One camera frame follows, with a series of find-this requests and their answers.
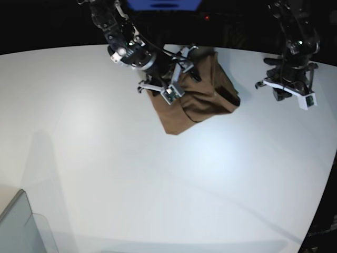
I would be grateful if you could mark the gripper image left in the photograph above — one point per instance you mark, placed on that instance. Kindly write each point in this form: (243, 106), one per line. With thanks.
(158, 78)

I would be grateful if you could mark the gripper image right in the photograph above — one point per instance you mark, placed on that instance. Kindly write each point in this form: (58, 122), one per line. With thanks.
(287, 81)

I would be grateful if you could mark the brown t-shirt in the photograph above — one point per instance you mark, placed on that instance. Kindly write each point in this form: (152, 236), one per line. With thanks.
(213, 95)

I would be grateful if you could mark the blue box at top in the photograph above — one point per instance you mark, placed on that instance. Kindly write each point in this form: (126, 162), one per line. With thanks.
(164, 5)

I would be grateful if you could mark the translucent plastic bin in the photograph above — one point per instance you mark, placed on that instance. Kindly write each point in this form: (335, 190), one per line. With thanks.
(25, 231)

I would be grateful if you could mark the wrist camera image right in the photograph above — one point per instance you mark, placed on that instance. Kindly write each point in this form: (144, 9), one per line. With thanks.
(307, 101)

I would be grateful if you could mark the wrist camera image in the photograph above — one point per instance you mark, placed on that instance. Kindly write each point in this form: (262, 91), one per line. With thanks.
(172, 93)
(307, 101)

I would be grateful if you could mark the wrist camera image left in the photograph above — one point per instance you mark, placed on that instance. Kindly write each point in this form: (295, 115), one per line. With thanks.
(172, 93)

